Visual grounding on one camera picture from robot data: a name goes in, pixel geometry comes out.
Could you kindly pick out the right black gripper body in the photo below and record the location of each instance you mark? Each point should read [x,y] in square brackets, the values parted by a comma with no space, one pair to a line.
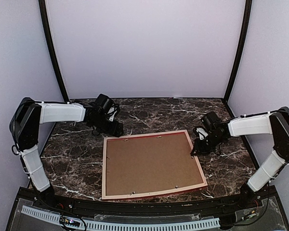
[209,145]

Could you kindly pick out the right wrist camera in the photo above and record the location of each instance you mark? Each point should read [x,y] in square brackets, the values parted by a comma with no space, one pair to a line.
[210,121]

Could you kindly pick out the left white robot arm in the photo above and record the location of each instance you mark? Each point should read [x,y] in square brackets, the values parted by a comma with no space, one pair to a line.
[30,114]

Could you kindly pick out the black corner post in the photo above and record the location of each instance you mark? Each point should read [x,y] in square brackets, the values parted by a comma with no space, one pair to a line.
[51,49]
[239,50]

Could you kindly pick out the white slotted cable duct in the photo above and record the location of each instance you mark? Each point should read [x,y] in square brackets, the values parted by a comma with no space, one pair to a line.
[124,223]

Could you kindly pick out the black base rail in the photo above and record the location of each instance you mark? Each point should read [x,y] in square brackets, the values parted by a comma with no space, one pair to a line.
[209,207]

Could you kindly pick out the left black corner post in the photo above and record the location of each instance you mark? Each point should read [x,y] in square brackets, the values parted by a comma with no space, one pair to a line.
[51,49]

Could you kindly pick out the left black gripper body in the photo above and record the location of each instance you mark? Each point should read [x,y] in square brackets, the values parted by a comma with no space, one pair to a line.
[102,126]

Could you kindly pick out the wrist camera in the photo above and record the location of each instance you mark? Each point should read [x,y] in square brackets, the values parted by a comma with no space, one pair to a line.
[210,121]
[104,102]

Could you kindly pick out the right black corner post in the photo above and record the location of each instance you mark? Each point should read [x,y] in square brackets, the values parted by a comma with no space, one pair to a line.
[239,50]

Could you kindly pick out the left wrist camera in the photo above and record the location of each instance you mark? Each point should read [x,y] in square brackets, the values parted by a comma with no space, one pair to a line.
[104,102]

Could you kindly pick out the red wooden picture frame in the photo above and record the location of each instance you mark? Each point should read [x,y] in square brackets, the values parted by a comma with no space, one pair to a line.
[202,178]

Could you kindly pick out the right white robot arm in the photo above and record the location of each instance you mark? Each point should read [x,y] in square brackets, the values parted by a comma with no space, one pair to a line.
[274,123]

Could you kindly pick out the small circuit board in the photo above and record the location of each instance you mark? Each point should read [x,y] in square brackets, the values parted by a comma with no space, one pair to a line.
[68,222]

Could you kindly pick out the brown backing board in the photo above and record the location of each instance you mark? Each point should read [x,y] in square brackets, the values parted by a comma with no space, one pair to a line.
[151,163]

